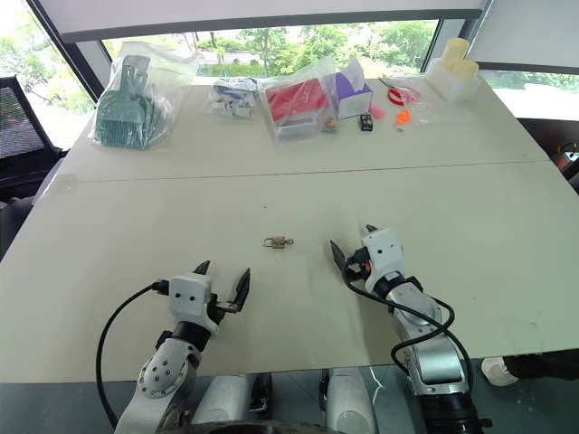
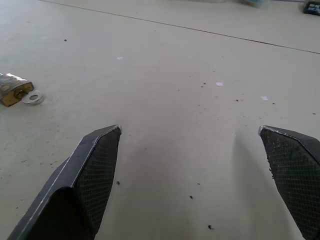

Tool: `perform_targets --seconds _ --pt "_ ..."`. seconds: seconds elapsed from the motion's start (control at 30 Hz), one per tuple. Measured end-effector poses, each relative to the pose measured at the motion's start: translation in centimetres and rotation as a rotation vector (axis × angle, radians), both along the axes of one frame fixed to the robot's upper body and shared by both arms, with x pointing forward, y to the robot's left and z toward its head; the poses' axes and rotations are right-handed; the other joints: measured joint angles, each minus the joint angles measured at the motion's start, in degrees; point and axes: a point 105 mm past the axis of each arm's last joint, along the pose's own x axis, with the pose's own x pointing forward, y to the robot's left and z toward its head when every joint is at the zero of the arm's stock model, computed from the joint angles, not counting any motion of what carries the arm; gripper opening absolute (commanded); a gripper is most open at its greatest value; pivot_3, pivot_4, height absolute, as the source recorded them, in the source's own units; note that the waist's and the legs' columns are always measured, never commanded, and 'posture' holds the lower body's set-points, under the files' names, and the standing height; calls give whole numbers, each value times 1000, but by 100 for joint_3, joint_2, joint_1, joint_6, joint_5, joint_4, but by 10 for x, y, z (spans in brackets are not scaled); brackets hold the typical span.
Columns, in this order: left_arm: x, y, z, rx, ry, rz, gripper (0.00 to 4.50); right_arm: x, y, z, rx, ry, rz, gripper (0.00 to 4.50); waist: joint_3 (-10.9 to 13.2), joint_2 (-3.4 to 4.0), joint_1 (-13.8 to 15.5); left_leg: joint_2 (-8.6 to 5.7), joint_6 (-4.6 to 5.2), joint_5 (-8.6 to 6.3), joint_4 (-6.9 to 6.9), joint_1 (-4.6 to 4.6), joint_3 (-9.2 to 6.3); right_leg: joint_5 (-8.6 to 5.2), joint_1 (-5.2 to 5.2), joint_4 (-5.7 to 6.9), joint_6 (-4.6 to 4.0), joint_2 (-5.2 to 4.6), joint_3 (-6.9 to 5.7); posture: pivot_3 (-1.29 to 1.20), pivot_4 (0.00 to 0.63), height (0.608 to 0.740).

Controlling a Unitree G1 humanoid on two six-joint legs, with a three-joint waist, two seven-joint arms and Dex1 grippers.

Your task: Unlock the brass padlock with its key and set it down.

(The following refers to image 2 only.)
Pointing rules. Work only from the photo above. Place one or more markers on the brass padlock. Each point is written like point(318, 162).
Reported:
point(13, 88)

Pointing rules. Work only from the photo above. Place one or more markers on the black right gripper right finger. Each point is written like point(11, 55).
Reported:
point(295, 170)

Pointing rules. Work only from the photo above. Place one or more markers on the black box with blue label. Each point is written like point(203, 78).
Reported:
point(310, 6)

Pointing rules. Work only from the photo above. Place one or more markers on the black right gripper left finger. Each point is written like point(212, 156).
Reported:
point(82, 180)

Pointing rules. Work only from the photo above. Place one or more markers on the blurred teal object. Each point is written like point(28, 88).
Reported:
point(251, 3)

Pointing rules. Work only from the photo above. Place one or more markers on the silver key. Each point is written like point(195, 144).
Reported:
point(32, 98)

